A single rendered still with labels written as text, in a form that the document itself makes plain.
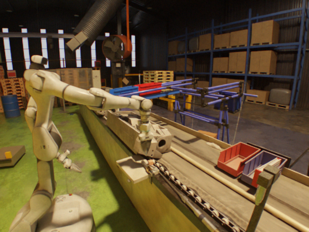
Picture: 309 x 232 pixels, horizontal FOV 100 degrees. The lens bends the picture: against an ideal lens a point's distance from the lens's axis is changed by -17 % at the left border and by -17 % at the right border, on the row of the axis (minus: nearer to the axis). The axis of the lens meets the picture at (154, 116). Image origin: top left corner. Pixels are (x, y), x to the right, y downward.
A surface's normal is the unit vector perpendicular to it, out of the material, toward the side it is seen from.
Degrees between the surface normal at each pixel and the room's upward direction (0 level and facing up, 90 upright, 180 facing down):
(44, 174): 90
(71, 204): 73
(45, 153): 90
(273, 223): 0
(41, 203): 90
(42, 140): 90
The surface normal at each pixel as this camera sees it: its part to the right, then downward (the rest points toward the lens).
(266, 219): 0.00, -0.97
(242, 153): -0.85, 0.11
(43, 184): 0.37, 0.24
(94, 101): 0.49, 0.45
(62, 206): 0.36, -0.04
